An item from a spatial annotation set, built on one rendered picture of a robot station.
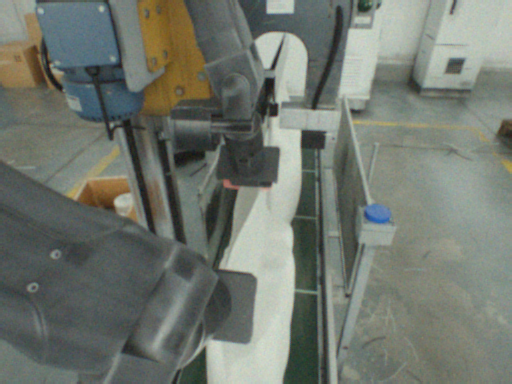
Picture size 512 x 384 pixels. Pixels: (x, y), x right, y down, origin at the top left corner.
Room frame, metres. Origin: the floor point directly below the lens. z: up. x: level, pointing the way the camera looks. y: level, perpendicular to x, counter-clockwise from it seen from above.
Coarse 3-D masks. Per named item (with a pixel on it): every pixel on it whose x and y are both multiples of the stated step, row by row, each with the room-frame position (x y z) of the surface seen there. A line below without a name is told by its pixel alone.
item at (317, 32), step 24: (240, 0) 0.78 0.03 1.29; (264, 0) 0.78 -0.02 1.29; (312, 0) 0.76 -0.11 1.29; (336, 0) 0.76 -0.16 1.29; (264, 24) 0.78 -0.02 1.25; (288, 24) 0.77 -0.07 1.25; (312, 24) 0.76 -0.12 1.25; (336, 24) 0.76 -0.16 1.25; (312, 48) 0.76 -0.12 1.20; (312, 72) 0.76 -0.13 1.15; (336, 72) 0.76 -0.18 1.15; (312, 96) 0.76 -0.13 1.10; (336, 96) 0.76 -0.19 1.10
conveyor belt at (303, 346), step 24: (312, 168) 1.64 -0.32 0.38; (312, 192) 1.40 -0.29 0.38; (312, 216) 1.20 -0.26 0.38; (312, 240) 1.04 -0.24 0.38; (216, 264) 0.91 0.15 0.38; (312, 264) 0.91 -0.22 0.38; (312, 288) 0.79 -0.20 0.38; (312, 312) 0.69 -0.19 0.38; (312, 336) 0.61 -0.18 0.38; (192, 360) 0.53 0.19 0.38; (288, 360) 0.53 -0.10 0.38; (312, 360) 0.53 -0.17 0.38
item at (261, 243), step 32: (256, 192) 0.62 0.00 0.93; (256, 224) 0.45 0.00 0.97; (288, 224) 0.64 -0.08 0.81; (224, 256) 0.53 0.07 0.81; (256, 256) 0.45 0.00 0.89; (288, 256) 0.53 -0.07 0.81; (288, 288) 0.49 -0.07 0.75; (256, 320) 0.37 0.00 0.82; (288, 320) 0.44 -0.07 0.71; (224, 352) 0.26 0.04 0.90; (256, 352) 0.32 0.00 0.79; (288, 352) 0.46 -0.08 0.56
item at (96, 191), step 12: (96, 180) 1.74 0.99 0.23; (108, 180) 1.75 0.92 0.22; (120, 180) 1.76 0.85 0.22; (84, 192) 1.64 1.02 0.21; (96, 192) 1.74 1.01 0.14; (108, 192) 1.75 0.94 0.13; (120, 192) 1.76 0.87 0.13; (96, 204) 1.73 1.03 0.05; (108, 204) 1.75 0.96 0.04; (132, 204) 1.48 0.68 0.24; (132, 216) 1.41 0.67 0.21
